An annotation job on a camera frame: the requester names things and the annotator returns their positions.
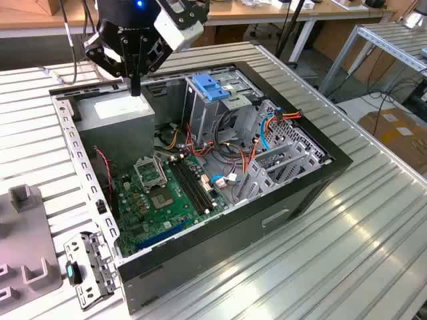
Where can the grey metal drive cage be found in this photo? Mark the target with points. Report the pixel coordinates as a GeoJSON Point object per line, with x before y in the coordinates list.
{"type": "Point", "coordinates": [207, 116]}

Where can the black PC case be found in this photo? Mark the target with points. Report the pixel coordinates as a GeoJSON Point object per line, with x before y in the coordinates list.
{"type": "Point", "coordinates": [233, 253]}

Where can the wooden desk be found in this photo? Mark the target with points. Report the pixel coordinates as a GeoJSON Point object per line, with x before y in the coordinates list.
{"type": "Point", "coordinates": [267, 15]}

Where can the blue plastic bay latch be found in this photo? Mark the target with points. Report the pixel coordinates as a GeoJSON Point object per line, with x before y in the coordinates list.
{"type": "Point", "coordinates": [210, 86]}

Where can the metal card retention bracket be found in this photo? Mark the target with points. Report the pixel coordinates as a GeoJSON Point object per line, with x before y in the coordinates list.
{"type": "Point", "coordinates": [93, 266]}

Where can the green motherboard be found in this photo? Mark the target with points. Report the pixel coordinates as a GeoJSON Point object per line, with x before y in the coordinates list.
{"type": "Point", "coordinates": [140, 213]}

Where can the black RAM slot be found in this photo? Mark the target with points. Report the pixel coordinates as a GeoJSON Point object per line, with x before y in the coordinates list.
{"type": "Point", "coordinates": [195, 186]}
{"type": "Point", "coordinates": [189, 186]}
{"type": "Point", "coordinates": [199, 186]}
{"type": "Point", "coordinates": [185, 186]}

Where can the metal slatted side table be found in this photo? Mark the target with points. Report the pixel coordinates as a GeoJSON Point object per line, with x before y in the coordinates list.
{"type": "Point", "coordinates": [393, 36]}

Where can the black tripod pole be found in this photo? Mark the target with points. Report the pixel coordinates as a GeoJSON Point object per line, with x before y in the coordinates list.
{"type": "Point", "coordinates": [290, 23]}

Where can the large brown cardboard box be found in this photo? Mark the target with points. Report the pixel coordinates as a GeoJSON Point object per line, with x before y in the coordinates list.
{"type": "Point", "coordinates": [400, 140]}

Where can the grey part rack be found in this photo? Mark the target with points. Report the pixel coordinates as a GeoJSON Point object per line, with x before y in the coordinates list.
{"type": "Point", "coordinates": [23, 240]}

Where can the blue black bracket latch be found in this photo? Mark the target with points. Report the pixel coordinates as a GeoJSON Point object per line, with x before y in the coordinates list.
{"type": "Point", "coordinates": [72, 273]}

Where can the blue expansion slot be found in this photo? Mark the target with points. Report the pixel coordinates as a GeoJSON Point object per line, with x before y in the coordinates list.
{"type": "Point", "coordinates": [160, 236]}

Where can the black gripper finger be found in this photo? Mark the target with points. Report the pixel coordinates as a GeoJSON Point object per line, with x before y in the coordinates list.
{"type": "Point", "coordinates": [138, 66]}
{"type": "Point", "coordinates": [96, 58]}

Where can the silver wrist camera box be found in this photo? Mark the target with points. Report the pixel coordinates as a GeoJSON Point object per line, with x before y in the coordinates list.
{"type": "Point", "coordinates": [173, 30]}

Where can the small brown box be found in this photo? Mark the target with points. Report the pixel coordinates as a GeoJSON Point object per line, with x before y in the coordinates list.
{"type": "Point", "coordinates": [53, 6]}

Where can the grey power supply unit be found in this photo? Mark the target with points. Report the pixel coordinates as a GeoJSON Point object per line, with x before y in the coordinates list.
{"type": "Point", "coordinates": [113, 133]}

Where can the CPU socket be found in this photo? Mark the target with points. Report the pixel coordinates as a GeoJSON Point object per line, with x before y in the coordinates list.
{"type": "Point", "coordinates": [161, 200]}

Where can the grey metal disk bay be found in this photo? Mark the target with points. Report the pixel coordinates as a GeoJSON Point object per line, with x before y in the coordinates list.
{"type": "Point", "coordinates": [290, 156]}

